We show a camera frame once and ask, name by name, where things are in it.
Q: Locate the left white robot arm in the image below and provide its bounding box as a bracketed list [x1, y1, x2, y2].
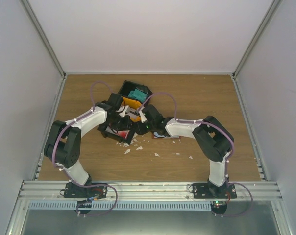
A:
[44, 93, 134, 198]

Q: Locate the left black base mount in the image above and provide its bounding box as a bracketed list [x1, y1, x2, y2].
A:
[59, 182, 107, 199]

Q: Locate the orange plastic bin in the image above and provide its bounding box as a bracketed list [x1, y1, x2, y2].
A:
[123, 96, 142, 122]

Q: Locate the aluminium front rail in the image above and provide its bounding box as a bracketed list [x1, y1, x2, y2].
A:
[18, 181, 282, 201]

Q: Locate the black bin with red cards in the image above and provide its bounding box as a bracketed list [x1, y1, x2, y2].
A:
[97, 124, 135, 144]

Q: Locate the teal card stack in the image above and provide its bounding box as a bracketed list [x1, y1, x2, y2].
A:
[128, 89, 148, 102]

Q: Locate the black bin with teal cards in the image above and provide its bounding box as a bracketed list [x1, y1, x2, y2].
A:
[118, 80, 153, 103]

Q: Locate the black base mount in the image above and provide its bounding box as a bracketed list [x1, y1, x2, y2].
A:
[59, 182, 107, 199]
[187, 183, 237, 200]

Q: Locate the brown leather card holder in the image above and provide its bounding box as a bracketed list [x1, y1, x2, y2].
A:
[152, 132, 181, 143]

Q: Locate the grey slotted cable duct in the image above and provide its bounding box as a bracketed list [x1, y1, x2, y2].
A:
[28, 200, 211, 212]

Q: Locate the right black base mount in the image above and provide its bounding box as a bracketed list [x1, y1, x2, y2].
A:
[187, 183, 237, 200]

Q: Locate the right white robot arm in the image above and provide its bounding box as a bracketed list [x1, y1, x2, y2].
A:
[137, 105, 234, 198]

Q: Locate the red patterned card stack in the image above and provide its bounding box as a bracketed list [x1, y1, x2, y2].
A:
[105, 126, 129, 139]

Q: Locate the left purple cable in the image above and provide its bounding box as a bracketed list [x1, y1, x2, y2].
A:
[52, 81, 113, 188]

